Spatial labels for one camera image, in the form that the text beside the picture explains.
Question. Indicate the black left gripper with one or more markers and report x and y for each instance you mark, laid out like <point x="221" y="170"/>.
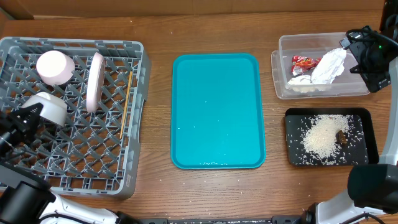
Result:
<point x="27" y="128"/>

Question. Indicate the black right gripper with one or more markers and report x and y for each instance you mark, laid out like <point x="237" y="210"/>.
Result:
<point x="378" y="78"/>

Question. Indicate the grey bowl with rice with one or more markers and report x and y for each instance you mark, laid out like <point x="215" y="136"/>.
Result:
<point x="54" y="109"/>

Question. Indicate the pink shallow bowl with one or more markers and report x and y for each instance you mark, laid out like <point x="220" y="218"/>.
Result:
<point x="55" y="68"/>

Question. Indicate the red snack wrapper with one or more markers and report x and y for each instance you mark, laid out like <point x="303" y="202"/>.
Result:
<point x="301" y="64"/>

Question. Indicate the small white tissue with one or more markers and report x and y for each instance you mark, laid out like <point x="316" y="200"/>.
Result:
<point x="300" y="80"/>

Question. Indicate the white round plate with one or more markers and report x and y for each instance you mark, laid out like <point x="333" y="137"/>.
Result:
<point x="95" y="82"/>

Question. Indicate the brown food piece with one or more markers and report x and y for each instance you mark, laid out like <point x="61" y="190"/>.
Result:
<point x="341" y="138"/>

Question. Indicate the wooden chopstick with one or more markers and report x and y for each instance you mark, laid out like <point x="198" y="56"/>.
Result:
<point x="125" y="105"/>

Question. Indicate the white rice pile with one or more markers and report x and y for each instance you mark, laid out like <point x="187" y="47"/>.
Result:
<point x="320" y="140"/>

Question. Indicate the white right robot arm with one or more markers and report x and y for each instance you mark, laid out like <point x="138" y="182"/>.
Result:
<point x="372" y="189"/>

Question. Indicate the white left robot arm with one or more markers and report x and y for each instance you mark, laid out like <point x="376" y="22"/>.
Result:
<point x="28" y="198"/>

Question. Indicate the grey dishwasher rack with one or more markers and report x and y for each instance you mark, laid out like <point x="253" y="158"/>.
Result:
<point x="86" y="156"/>

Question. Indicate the clear plastic bin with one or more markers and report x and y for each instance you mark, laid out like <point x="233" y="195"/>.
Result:
<point x="313" y="46"/>

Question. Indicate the black plastic tray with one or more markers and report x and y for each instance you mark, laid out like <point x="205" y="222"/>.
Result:
<point x="360" y="149"/>

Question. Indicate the teal plastic tray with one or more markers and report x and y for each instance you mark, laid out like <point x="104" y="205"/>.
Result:
<point x="216" y="112"/>

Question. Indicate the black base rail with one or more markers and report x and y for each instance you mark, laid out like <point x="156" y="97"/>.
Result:
<point x="279" y="219"/>

